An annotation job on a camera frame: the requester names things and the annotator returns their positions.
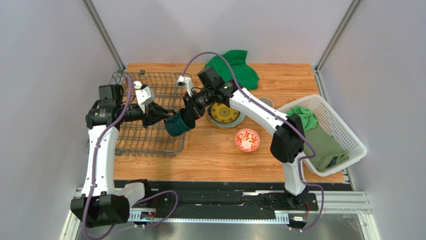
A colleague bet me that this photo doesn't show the dark green mug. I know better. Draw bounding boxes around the dark green mug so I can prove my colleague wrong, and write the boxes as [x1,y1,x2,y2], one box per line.
[164,111,196,137]

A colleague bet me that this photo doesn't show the yellow patterned small plate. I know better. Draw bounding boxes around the yellow patterned small plate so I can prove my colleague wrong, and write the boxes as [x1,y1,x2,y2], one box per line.
[209,103,240,124]

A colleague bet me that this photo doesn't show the light blue flower plate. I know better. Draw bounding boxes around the light blue flower plate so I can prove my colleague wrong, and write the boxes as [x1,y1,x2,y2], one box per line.
[206,105,246,129]

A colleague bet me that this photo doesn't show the beige cup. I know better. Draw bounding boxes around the beige cup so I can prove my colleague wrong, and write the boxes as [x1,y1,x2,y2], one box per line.
[258,97,274,108]

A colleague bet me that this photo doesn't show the white orange patterned bowl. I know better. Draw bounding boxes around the white orange patterned bowl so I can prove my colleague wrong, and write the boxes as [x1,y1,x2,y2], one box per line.
[234,128,261,153]

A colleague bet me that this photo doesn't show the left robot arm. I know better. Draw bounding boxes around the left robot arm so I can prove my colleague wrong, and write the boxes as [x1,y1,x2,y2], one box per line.
[70,81,172,228]

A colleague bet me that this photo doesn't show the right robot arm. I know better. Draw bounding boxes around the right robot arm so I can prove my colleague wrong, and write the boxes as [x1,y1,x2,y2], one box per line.
[176,67,308,202]

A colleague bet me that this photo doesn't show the green cloth on table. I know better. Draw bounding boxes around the green cloth on table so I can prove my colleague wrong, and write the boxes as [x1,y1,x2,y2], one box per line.
[204,49,260,90]

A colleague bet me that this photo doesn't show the bright green towel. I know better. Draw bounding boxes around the bright green towel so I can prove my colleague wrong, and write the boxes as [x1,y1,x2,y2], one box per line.
[285,105,319,132]

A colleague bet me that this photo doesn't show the olive green cloth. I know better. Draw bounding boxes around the olive green cloth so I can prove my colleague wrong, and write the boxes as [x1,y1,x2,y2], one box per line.
[305,126,350,172]

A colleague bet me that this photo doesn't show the white plastic basket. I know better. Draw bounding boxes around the white plastic basket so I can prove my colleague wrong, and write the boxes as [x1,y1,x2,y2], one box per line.
[277,94,367,177]

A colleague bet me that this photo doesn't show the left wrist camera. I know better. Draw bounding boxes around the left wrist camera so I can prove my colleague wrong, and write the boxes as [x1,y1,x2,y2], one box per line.
[133,81,156,114]

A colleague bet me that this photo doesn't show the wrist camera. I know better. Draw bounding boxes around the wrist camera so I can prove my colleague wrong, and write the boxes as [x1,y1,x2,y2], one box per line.
[176,75,194,97]
[133,81,156,114]

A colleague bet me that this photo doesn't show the grey wire dish rack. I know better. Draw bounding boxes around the grey wire dish rack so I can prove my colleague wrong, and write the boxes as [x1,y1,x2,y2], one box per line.
[87,69,193,157]

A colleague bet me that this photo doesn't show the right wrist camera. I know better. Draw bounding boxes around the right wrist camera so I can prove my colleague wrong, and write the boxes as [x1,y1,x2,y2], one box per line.
[176,75,194,97]

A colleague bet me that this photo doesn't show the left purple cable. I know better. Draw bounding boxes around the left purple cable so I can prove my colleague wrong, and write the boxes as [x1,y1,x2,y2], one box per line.
[80,74,179,240]

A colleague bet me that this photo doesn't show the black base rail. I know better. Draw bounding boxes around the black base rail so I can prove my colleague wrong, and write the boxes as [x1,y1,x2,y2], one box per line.
[133,180,350,222]

